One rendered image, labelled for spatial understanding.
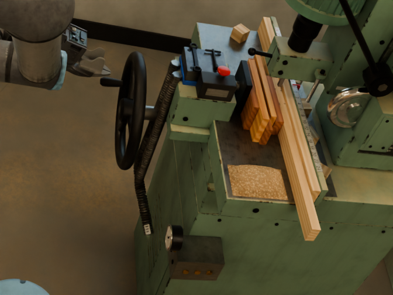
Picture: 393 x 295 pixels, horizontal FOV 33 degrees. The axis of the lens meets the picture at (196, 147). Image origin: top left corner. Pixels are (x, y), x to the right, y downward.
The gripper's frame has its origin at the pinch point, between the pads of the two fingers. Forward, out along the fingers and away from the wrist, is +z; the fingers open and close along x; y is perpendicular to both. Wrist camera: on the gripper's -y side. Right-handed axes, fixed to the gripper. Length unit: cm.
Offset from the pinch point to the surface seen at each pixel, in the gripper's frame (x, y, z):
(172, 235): -38.4, -6.7, 21.2
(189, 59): -12.5, 22.3, 9.2
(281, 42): -10.4, 35.8, 25.9
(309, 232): -53, 23, 33
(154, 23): 117, -52, 56
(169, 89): -15.7, 15.0, 8.4
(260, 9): 114, -20, 92
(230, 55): 3.8, 18.1, 26.9
